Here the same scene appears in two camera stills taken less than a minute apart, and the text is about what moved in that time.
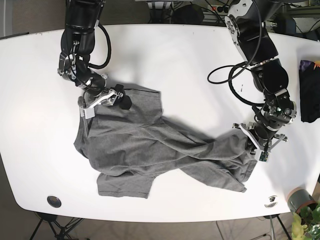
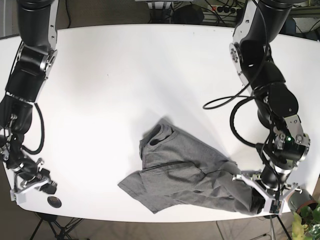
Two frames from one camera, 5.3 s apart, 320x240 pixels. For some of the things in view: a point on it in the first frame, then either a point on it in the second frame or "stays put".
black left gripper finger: x=125 y=102 -> x=50 y=187
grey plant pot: x=298 y=197 stays put
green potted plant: x=306 y=224 stays put
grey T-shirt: x=129 y=141 -> x=176 y=168
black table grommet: x=54 y=201 stays put
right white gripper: x=263 y=147 -> x=274 y=206
